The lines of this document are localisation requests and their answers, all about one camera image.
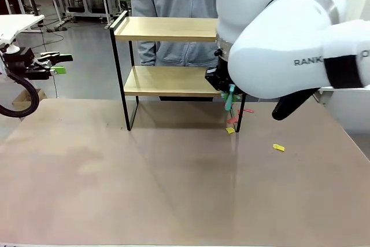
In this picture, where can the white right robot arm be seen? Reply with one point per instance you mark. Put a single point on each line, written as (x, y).
(274, 12)

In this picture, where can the white height-adjustable desk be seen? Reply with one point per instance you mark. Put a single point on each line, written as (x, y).
(20, 22)

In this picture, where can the yellow paper scrap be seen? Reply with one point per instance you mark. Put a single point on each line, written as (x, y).
(230, 130)
(279, 147)

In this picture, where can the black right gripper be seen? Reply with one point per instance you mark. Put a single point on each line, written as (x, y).
(219, 77)

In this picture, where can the black frame wooden shelf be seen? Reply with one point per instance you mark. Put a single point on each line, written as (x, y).
(164, 28)

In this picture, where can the red paper scrap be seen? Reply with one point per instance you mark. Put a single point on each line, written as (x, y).
(232, 120)
(248, 111)

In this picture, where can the turquoise microfibre duster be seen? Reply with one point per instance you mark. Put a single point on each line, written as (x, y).
(229, 99)

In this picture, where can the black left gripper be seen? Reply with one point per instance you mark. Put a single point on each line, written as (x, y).
(20, 62)

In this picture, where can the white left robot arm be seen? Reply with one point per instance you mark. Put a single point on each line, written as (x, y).
(12, 48)

